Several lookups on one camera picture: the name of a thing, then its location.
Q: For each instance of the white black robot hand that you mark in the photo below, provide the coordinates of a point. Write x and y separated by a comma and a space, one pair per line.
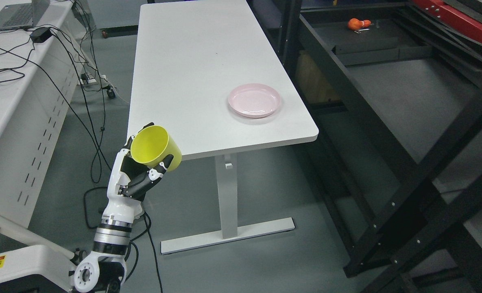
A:
129, 182

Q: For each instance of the yellow plastic cup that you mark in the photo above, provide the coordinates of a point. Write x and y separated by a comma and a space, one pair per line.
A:
155, 147

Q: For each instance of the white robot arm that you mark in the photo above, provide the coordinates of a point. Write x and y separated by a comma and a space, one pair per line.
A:
104, 268

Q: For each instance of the black metal shelf rack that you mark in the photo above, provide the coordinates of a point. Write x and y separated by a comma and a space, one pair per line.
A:
398, 160

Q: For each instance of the white power strip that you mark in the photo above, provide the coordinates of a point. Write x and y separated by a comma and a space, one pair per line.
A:
86, 79

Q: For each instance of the white table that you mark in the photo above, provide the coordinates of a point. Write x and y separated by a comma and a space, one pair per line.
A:
189, 57

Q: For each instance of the white side desk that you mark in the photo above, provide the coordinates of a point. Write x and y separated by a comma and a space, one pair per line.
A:
37, 82

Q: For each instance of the pink plastic plate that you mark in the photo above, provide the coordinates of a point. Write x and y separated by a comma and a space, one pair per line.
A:
254, 100

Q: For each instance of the black power adapter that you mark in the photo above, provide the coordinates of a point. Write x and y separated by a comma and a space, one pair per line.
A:
40, 35

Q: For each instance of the grey laptop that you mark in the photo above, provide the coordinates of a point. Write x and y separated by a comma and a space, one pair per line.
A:
26, 15

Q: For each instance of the orange toy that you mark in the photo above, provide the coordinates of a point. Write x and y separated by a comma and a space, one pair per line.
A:
355, 24

